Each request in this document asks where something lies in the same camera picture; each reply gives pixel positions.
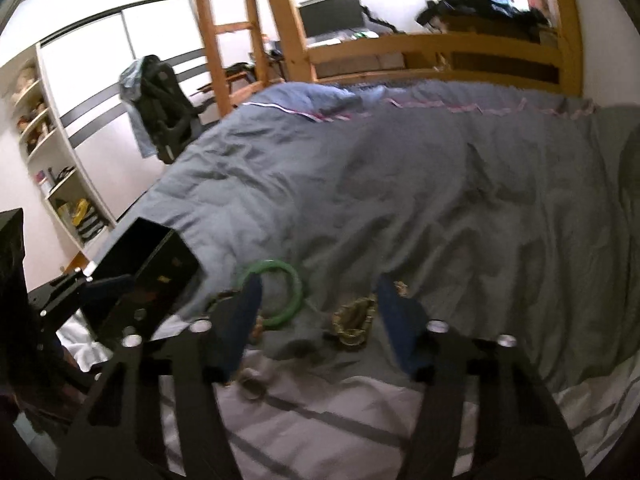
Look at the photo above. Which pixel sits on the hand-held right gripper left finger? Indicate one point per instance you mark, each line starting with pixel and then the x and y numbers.
pixel 243 321

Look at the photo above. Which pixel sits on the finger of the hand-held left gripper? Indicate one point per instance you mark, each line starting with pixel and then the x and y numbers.
pixel 107 296

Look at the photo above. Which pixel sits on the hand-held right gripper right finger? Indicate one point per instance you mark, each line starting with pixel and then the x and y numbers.
pixel 400 327

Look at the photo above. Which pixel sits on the green jade bangle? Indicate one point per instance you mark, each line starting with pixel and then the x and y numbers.
pixel 295 305

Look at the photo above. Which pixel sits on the black jewelry box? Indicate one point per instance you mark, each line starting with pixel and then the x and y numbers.
pixel 160 265

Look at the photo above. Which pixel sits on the brown bead pendant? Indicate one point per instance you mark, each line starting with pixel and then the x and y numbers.
pixel 257 331

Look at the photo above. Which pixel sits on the yellow item on shelf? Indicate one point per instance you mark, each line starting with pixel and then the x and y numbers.
pixel 80 212

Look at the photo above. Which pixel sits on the white striped bedsheet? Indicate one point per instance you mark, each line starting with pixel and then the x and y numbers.
pixel 320 410

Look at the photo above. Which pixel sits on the white open shelf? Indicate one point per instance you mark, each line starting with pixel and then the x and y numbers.
pixel 55 180

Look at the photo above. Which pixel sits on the grey duvet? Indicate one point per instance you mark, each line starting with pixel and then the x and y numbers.
pixel 380 185

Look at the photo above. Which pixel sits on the black backpack on chair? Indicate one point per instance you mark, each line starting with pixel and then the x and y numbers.
pixel 167 110

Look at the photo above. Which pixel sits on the white sliding wardrobe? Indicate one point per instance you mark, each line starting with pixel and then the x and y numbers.
pixel 95 85

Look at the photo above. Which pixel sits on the light blue garment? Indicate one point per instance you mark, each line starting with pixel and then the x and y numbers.
pixel 134 85

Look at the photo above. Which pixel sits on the grey-green pillow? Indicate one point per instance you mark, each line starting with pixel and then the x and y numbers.
pixel 627 170

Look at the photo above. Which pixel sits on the wooden ladder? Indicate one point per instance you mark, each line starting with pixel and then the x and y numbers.
pixel 220 35

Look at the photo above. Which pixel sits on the black computer monitor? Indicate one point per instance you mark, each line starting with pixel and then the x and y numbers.
pixel 330 12

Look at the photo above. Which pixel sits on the pile of dark clothes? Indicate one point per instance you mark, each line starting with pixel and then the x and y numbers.
pixel 480 2

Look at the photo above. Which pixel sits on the wooden loft bed frame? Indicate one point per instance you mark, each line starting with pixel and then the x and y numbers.
pixel 430 57

